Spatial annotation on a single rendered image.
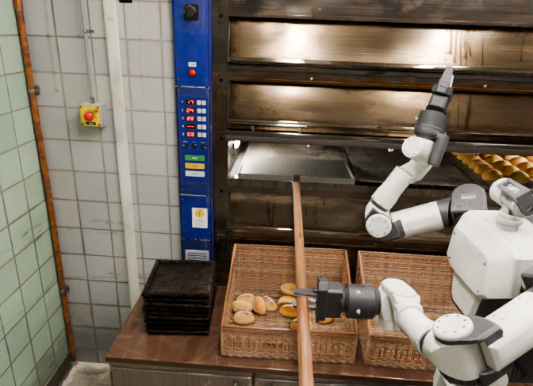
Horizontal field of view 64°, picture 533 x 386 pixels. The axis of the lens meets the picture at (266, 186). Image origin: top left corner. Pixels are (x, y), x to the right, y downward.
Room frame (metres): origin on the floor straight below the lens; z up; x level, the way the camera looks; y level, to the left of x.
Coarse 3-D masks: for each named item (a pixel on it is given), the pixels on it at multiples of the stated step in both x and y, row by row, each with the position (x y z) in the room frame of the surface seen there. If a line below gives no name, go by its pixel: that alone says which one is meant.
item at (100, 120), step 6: (84, 102) 1.90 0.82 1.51; (96, 102) 1.91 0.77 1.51; (102, 102) 1.92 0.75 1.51; (84, 108) 1.86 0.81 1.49; (90, 108) 1.86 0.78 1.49; (96, 108) 1.86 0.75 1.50; (102, 108) 1.88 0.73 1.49; (96, 114) 1.86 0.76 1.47; (102, 114) 1.87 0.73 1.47; (84, 120) 1.86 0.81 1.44; (96, 120) 1.86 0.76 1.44; (102, 120) 1.87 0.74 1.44; (108, 120) 1.92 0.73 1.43; (84, 126) 1.87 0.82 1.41; (90, 126) 1.86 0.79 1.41; (96, 126) 1.86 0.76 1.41; (102, 126) 1.86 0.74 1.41
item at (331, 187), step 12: (228, 180) 1.90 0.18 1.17; (240, 180) 1.90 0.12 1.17; (252, 180) 1.90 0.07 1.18; (264, 180) 1.89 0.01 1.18; (348, 192) 1.87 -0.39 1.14; (360, 192) 1.87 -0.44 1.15; (372, 192) 1.87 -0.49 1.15; (408, 192) 1.86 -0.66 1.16; (420, 192) 1.86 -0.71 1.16; (432, 192) 1.85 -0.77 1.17; (444, 192) 1.85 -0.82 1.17
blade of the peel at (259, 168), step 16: (256, 160) 2.18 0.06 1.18; (272, 160) 2.19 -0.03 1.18; (288, 160) 2.20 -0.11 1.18; (304, 160) 2.21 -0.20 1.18; (320, 160) 2.22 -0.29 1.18; (336, 160) 2.24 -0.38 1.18; (240, 176) 1.90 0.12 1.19; (256, 176) 1.89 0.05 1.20; (272, 176) 1.89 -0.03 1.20; (288, 176) 1.89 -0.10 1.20; (304, 176) 1.89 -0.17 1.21; (320, 176) 1.97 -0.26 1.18; (336, 176) 1.98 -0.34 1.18; (352, 176) 1.93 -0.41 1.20
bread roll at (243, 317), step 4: (236, 312) 1.61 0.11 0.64; (240, 312) 1.60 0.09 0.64; (244, 312) 1.60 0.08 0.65; (248, 312) 1.61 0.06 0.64; (236, 316) 1.59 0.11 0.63; (240, 316) 1.59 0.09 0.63; (244, 316) 1.59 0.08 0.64; (248, 316) 1.59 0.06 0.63; (252, 316) 1.60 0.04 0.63; (236, 320) 1.58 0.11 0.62; (240, 320) 1.58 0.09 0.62; (244, 320) 1.58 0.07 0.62; (248, 320) 1.58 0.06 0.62; (252, 320) 1.59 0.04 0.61; (240, 324) 1.58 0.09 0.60; (244, 324) 1.58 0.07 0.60
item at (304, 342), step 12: (300, 204) 1.55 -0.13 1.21; (300, 216) 1.43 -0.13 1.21; (300, 228) 1.33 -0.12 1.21; (300, 240) 1.25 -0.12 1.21; (300, 252) 1.17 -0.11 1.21; (300, 264) 1.10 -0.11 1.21; (300, 276) 1.04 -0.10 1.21; (300, 288) 0.98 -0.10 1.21; (300, 300) 0.92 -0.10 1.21; (300, 312) 0.88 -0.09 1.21; (300, 324) 0.83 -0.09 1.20; (300, 336) 0.79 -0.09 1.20; (300, 348) 0.75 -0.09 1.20; (300, 360) 0.72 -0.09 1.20; (300, 372) 0.69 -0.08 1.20; (312, 372) 0.69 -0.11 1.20; (300, 384) 0.66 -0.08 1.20; (312, 384) 0.65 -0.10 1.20
